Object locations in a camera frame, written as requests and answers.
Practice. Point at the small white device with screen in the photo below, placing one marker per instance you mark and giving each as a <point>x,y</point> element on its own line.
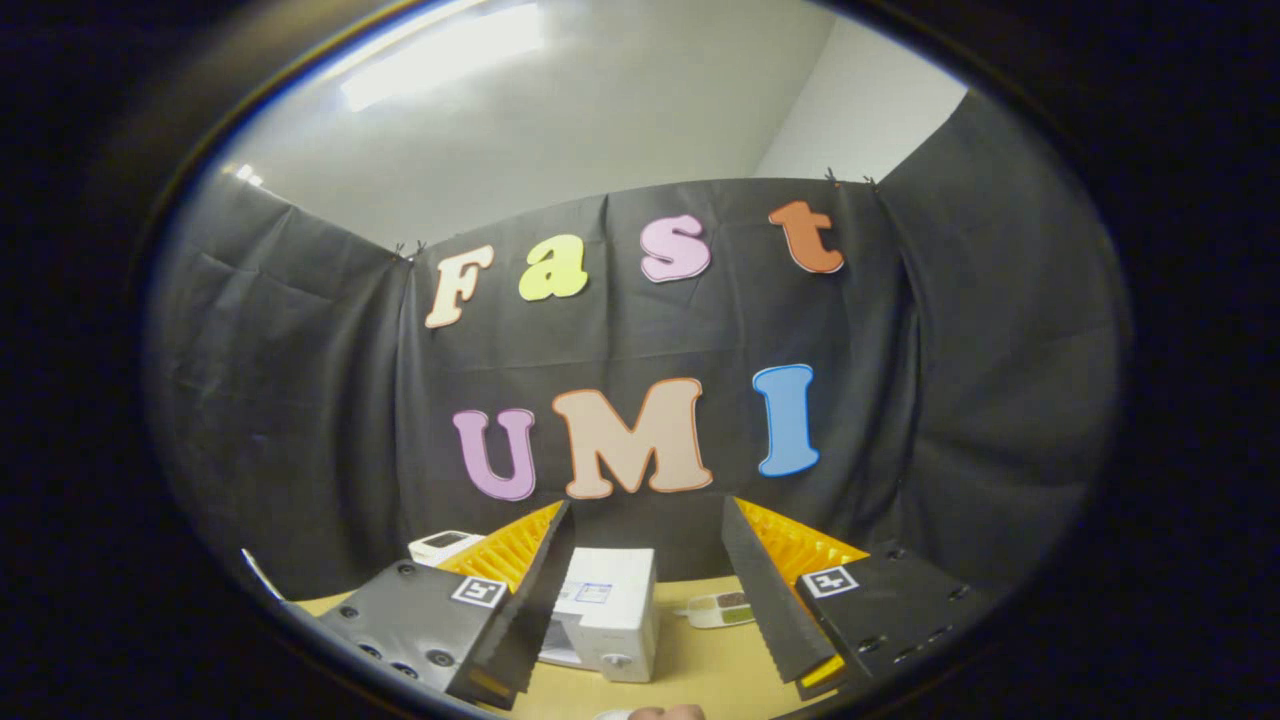
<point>445,545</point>

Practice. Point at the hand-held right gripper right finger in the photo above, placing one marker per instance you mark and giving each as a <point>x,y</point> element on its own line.
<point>765,600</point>

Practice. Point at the white microwave oven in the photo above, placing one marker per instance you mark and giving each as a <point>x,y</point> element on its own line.
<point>615,620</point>

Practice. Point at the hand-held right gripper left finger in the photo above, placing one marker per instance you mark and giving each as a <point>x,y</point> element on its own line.
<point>525,620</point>

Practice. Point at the white divided condiment dish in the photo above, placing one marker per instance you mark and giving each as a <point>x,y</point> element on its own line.
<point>715,610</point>

